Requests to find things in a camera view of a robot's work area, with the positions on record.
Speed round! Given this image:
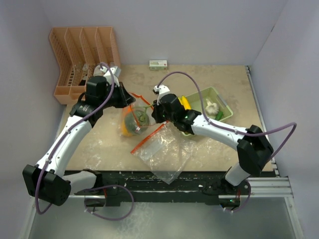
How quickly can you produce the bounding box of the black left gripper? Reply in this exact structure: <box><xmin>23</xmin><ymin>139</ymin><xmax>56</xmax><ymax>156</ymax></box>
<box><xmin>99</xmin><ymin>82</ymin><xmax>135</xmax><ymax>110</ymax></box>

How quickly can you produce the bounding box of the clear zip bag orange zipper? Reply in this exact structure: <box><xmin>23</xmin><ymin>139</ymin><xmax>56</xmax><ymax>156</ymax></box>
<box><xmin>119</xmin><ymin>93</ymin><xmax>156</xmax><ymax>137</ymax></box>

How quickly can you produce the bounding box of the green netted melon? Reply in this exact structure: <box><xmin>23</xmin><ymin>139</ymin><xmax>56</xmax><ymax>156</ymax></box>
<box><xmin>125</xmin><ymin>106</ymin><xmax>151</xmax><ymax>136</ymax></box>

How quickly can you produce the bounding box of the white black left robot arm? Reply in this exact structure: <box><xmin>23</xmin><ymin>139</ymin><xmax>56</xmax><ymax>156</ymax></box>
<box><xmin>22</xmin><ymin>74</ymin><xmax>135</xmax><ymax>206</ymax></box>

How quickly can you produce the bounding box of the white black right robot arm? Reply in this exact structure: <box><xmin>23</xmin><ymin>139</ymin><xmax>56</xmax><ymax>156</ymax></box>
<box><xmin>152</xmin><ymin>93</ymin><xmax>274</xmax><ymax>195</ymax></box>

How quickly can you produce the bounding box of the yellow banana bunch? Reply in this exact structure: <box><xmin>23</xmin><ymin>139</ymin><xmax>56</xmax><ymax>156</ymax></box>
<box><xmin>178</xmin><ymin>96</ymin><xmax>191</xmax><ymax>110</ymax></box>

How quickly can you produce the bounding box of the white ribbed item in organizer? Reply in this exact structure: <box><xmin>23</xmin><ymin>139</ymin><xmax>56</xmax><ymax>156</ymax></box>
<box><xmin>93</xmin><ymin>65</ymin><xmax>104</xmax><ymax>76</ymax></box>

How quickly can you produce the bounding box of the white garlic bulb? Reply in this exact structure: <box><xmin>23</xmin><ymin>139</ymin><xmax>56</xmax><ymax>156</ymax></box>
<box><xmin>205</xmin><ymin>98</ymin><xmax>219</xmax><ymax>116</ymax></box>

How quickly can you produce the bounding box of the small white green box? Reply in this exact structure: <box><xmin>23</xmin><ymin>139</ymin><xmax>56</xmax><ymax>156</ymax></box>
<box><xmin>149</xmin><ymin>60</ymin><xmax>167</xmax><ymax>70</ymax></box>

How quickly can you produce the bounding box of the pale green perforated basket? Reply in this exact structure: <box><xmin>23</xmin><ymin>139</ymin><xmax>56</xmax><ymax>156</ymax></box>
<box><xmin>185</xmin><ymin>87</ymin><xmax>233</xmax><ymax>121</ymax></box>

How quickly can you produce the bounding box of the peach plastic desk organizer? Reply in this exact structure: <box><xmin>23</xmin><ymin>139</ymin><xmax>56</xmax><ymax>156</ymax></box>
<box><xmin>49</xmin><ymin>26</ymin><xmax>121</xmax><ymax>105</ymax></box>

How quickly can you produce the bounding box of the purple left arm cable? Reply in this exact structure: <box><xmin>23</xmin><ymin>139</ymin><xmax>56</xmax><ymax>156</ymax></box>
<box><xmin>34</xmin><ymin>62</ymin><xmax>116</xmax><ymax>215</ymax></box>

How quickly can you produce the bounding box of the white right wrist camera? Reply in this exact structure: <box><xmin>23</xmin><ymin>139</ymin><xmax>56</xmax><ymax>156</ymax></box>
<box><xmin>153</xmin><ymin>85</ymin><xmax>170</xmax><ymax>101</ymax></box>

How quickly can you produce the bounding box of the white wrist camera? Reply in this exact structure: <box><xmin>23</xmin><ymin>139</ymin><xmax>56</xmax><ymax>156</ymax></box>
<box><xmin>102</xmin><ymin>66</ymin><xmax>121</xmax><ymax>79</ymax></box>
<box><xmin>153</xmin><ymin>85</ymin><xmax>170</xmax><ymax>101</ymax></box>

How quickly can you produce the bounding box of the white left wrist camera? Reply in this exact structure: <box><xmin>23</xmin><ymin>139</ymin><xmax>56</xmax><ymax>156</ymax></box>
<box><xmin>102</xmin><ymin>66</ymin><xmax>121</xmax><ymax>79</ymax></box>

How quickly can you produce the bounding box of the black front mounting rail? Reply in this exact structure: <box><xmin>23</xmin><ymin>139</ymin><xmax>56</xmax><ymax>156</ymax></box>
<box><xmin>76</xmin><ymin>171</ymin><xmax>251</xmax><ymax>208</ymax></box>

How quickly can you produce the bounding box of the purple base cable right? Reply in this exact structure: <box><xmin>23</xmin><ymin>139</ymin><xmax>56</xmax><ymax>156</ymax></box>
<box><xmin>220</xmin><ymin>181</ymin><xmax>252</xmax><ymax>214</ymax></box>

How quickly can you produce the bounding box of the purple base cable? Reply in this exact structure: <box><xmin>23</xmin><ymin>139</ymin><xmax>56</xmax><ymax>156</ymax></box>
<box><xmin>220</xmin><ymin>181</ymin><xmax>252</xmax><ymax>214</ymax></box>
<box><xmin>84</xmin><ymin>184</ymin><xmax>135</xmax><ymax>222</ymax></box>

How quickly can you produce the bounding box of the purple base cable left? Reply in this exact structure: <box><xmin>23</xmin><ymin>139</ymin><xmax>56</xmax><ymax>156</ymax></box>
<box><xmin>84</xmin><ymin>184</ymin><xmax>135</xmax><ymax>222</ymax></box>

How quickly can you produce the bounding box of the aluminium frame rail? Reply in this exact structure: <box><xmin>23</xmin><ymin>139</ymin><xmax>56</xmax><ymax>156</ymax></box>
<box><xmin>245</xmin><ymin>66</ymin><xmax>305</xmax><ymax>239</ymax></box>

